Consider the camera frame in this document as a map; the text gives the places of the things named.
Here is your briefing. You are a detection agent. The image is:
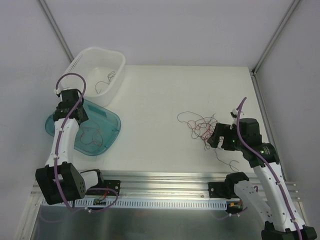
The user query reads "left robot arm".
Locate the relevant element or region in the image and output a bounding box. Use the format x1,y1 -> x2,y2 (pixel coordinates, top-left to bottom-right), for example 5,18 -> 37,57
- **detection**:
35,89 -> 105,205

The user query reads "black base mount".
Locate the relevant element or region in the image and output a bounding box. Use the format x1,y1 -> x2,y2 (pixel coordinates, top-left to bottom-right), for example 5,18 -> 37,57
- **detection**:
208,182 -> 236,200
101,179 -> 121,196

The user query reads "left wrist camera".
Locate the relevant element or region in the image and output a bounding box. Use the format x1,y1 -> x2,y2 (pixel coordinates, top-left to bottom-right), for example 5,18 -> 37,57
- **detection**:
54,88 -> 63,98

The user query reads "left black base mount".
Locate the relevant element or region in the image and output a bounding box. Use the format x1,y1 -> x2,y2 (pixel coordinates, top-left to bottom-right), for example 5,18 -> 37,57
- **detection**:
101,179 -> 121,196

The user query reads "aluminium rail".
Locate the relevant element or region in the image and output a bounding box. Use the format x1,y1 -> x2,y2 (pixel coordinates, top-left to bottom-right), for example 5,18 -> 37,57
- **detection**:
31,169 -> 301,201

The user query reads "teal transparent plastic bin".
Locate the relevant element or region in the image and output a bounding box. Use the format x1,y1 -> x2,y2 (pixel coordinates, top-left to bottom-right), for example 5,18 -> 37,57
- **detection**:
45,100 -> 121,159

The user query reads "white plastic basket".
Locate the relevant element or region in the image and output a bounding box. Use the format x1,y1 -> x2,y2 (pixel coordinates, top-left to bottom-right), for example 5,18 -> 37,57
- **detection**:
65,47 -> 126,107

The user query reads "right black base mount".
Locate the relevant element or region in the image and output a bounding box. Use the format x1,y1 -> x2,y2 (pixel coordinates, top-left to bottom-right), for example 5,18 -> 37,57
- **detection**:
208,182 -> 236,200

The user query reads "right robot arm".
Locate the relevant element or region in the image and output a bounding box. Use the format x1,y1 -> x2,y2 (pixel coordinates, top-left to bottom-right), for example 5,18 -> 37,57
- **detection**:
207,118 -> 317,240

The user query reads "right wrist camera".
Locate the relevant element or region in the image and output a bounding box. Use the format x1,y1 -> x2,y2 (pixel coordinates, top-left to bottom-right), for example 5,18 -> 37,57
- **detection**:
230,108 -> 242,125

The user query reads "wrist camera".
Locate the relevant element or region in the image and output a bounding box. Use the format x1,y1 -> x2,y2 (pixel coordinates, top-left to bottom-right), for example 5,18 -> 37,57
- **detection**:
230,108 -> 242,125
54,88 -> 63,98

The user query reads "black wire in basket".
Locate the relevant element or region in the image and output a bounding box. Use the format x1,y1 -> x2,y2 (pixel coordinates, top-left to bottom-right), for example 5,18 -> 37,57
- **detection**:
94,70 -> 117,95

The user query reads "aluminium frame post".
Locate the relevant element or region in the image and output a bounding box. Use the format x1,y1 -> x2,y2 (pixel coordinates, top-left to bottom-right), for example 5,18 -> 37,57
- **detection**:
251,0 -> 302,76
37,0 -> 74,63

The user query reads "right aluminium frame post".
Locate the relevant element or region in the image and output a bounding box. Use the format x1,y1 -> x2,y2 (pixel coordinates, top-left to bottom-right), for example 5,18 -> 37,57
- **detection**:
251,0 -> 302,76

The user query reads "left aluminium frame post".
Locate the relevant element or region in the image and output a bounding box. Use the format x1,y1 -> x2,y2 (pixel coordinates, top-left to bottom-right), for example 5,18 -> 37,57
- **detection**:
37,0 -> 74,63

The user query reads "red wire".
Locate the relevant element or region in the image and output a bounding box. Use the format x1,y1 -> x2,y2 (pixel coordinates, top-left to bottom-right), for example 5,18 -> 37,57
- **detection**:
76,120 -> 104,148

